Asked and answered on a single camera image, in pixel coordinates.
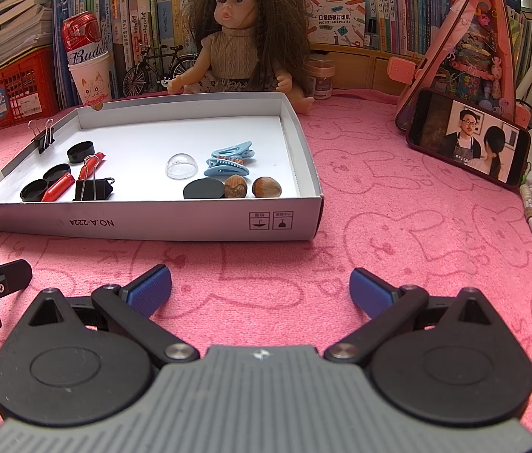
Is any red beer can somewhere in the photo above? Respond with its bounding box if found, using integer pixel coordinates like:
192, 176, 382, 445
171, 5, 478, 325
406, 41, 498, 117
61, 10, 106, 64

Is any black toy bicycle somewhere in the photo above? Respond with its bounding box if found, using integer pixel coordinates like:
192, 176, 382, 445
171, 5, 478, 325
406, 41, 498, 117
121, 43, 198, 100

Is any white pencil print box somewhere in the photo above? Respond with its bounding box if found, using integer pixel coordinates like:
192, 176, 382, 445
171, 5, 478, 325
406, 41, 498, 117
301, 0, 367, 48

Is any black oval base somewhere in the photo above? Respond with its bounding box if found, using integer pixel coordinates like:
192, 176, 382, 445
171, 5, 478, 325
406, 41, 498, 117
183, 178, 225, 200

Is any row of upright books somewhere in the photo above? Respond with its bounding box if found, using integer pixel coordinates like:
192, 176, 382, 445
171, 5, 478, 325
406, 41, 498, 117
54, 0, 532, 109

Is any wooden drawer unit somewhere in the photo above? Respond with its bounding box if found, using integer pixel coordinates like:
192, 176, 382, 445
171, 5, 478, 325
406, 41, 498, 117
311, 42, 424, 92

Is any blue hair clip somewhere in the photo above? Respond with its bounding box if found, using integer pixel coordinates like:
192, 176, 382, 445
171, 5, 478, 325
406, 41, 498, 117
204, 159, 251, 179
209, 140, 254, 161

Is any pink bunny print mat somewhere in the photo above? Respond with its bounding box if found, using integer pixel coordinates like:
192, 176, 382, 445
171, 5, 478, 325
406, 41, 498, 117
0, 87, 532, 439

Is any large black binder clip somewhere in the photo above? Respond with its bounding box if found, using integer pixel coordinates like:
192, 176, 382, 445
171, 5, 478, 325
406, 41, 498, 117
74, 156, 116, 201

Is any brown haired doll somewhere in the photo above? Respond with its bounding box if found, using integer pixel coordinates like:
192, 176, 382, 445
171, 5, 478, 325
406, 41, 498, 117
167, 0, 316, 114

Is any clear plastic dome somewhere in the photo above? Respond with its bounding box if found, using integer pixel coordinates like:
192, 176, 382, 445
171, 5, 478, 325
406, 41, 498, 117
166, 152, 198, 180

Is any black smartphone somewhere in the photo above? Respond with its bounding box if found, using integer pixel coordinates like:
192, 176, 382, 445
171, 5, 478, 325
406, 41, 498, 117
406, 89, 531, 187

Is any cat print paper cup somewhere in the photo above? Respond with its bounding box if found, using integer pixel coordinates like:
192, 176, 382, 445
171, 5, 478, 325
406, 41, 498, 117
68, 52, 111, 107

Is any white cardboard box tray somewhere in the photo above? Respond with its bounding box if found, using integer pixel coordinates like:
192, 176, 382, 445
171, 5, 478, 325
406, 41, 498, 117
0, 92, 324, 242

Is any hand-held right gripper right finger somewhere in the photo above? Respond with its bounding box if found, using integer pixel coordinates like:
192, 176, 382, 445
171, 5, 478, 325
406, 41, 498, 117
323, 268, 498, 364

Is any brown hazelnut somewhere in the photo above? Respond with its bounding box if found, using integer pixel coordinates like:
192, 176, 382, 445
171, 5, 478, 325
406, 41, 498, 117
252, 177, 282, 198
224, 174, 248, 199

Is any small jar brown lid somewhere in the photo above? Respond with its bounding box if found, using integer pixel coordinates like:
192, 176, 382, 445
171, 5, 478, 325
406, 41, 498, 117
304, 55, 336, 100

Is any pink triangular case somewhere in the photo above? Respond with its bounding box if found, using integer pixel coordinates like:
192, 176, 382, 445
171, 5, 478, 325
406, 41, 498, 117
386, 0, 531, 133

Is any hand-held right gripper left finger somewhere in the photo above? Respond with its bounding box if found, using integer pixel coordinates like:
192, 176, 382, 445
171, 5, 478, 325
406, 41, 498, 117
23, 264, 201, 364

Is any black round cap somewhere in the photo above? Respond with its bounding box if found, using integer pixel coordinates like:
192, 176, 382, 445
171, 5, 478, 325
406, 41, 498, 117
20, 179, 50, 201
67, 142, 95, 163
43, 163, 73, 184

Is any red plastic crate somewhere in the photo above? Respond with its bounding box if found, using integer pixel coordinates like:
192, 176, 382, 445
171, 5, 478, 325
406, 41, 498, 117
0, 47, 59, 133

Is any small black binder clip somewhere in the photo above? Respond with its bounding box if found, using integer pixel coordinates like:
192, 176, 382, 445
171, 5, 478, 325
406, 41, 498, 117
28, 119, 56, 154

